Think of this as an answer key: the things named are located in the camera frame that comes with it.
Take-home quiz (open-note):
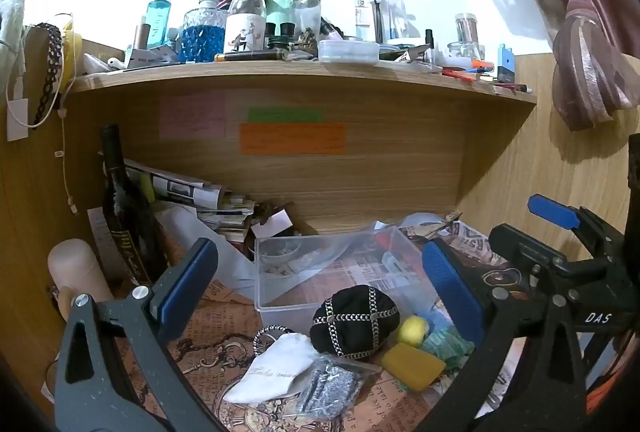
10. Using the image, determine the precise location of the small yellow soft ball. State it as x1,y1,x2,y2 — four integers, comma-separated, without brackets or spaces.
397,316,431,347

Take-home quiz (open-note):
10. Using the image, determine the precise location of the small clear lidded container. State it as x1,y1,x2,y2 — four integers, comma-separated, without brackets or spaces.
318,40,380,64

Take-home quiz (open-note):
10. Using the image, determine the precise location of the black pouch with silver chains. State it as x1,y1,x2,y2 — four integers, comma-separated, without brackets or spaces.
309,284,401,361

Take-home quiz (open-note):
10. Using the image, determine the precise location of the white fabric pouch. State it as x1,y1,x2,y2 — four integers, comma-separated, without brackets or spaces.
222,333,317,405

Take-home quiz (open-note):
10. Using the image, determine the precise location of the clear jar of sticks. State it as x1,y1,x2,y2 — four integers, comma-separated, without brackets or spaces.
454,13,482,57

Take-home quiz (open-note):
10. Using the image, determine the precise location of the clear plastic storage box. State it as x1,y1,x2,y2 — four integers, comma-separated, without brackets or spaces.
254,226,442,328

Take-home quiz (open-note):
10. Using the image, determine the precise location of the yellow ribbon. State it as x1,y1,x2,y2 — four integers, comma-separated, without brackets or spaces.
61,22,85,88

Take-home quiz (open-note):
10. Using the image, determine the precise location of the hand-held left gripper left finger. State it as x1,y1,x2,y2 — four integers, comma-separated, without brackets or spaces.
54,238,228,432

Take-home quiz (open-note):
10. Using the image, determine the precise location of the clear round jar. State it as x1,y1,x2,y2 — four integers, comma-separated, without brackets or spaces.
292,0,322,35

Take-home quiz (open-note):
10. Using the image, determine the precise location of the white fluffy cloth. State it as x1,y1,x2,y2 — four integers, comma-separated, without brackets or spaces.
0,0,27,75

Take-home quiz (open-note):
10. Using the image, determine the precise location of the dark wine bottle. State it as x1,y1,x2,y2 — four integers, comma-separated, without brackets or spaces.
99,124,168,289

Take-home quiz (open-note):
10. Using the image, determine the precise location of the yellow sponge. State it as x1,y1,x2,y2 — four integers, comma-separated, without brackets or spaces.
381,343,447,391

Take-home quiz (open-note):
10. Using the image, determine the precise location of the white card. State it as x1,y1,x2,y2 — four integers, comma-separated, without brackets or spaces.
6,98,29,143

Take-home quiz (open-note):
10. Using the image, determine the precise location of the black lace headband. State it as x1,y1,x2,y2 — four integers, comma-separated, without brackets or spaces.
24,24,67,129

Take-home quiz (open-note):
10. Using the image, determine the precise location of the vintage print paper cover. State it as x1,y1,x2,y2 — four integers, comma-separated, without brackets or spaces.
115,212,526,432

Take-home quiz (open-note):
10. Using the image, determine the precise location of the clear brush package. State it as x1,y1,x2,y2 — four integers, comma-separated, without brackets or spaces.
354,0,418,43

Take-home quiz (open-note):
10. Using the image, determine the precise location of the teal green cloth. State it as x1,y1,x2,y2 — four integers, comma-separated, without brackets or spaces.
419,311,475,372

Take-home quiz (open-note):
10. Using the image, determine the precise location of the blue and black clip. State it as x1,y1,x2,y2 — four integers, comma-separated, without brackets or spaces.
496,44,517,83

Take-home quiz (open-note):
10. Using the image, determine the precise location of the glass bottle with blue liquid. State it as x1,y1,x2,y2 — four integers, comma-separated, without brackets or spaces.
181,0,227,63

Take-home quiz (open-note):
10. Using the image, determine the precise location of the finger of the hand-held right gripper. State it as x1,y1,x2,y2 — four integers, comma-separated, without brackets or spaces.
489,223,601,293
528,194,628,263

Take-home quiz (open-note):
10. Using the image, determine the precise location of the mint green pump bottle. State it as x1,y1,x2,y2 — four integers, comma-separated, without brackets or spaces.
264,0,297,48

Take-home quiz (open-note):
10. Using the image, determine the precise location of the pile of papers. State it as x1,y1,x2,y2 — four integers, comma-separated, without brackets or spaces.
124,157,262,245

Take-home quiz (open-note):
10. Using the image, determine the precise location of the silver chain ring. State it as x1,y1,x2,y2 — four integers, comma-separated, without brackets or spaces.
252,326,297,358

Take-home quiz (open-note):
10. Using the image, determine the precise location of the tall light blue bottle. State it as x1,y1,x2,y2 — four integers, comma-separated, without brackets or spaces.
146,0,173,50

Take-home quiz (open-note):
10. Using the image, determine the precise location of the plastic bag of silver chain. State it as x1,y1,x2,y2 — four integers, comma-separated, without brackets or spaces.
294,356,382,424

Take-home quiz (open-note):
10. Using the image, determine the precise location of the striped brown curtain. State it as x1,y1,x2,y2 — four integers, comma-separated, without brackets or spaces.
450,0,640,133

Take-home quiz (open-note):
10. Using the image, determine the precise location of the beige plastic cylinder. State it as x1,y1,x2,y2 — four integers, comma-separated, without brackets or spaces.
47,239,115,319

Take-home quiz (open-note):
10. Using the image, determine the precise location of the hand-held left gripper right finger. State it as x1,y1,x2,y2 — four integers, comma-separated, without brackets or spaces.
415,239,587,432

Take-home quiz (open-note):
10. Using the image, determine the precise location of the orange sticky note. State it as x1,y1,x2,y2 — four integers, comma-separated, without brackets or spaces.
239,123,348,156

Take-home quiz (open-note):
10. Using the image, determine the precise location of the pink sticky note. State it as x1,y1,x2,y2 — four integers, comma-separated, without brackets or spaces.
159,92,227,141

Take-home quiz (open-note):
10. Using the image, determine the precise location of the wooden shelf unit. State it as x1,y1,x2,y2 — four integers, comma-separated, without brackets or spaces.
0,32,640,393

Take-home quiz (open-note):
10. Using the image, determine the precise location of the clear labelled glass bottle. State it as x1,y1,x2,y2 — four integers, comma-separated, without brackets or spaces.
224,0,267,58

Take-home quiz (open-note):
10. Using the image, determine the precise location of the green sticky note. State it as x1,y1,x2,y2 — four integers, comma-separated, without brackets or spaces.
248,108,324,123

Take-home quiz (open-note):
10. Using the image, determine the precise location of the white cable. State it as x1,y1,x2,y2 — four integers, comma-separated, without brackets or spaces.
4,12,81,215

